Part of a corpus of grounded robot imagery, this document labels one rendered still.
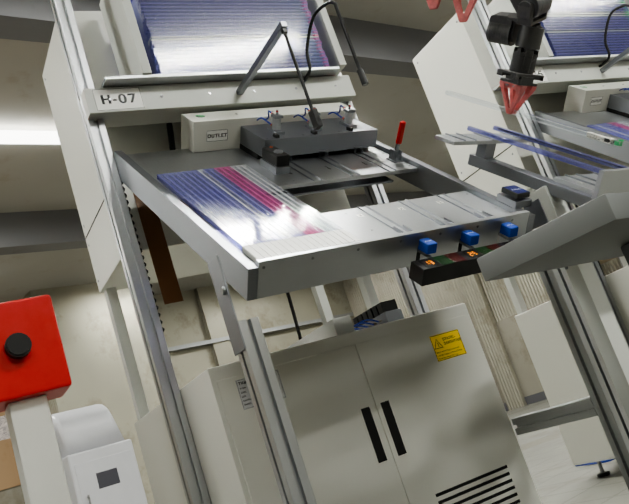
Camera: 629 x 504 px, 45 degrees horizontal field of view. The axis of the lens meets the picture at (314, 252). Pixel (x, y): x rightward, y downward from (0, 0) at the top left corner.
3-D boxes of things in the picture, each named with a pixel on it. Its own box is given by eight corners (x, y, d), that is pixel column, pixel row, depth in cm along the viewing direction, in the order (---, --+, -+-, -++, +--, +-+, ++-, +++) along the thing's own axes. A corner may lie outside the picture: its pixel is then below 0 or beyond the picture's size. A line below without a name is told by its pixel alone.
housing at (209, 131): (351, 157, 219) (356, 108, 213) (193, 175, 194) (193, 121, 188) (336, 149, 225) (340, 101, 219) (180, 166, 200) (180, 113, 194)
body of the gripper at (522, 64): (494, 76, 179) (502, 44, 176) (521, 78, 185) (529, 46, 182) (516, 82, 174) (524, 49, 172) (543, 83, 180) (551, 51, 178)
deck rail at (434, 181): (530, 240, 168) (535, 214, 166) (523, 242, 167) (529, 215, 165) (349, 149, 223) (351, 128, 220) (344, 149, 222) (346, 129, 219)
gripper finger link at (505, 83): (491, 110, 183) (501, 71, 180) (510, 110, 187) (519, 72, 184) (513, 117, 178) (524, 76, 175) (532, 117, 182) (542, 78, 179)
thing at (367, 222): (521, 229, 167) (524, 215, 166) (254, 283, 134) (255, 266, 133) (463, 200, 182) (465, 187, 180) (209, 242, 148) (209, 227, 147)
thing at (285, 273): (523, 242, 167) (530, 211, 164) (257, 299, 134) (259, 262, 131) (519, 240, 168) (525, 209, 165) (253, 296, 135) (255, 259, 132)
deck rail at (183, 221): (257, 299, 134) (258, 267, 132) (246, 301, 133) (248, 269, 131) (122, 174, 188) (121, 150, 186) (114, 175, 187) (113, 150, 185)
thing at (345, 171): (415, 185, 196) (417, 166, 194) (173, 221, 163) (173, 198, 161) (344, 149, 221) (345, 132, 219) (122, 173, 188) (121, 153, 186)
